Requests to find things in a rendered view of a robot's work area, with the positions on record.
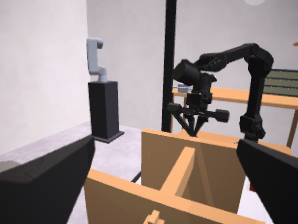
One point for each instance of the tan wooden wedge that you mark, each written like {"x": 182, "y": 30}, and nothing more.
{"x": 154, "y": 218}

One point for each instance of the tan wooden board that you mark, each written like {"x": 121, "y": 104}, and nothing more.
{"x": 112, "y": 200}
{"x": 217, "y": 178}

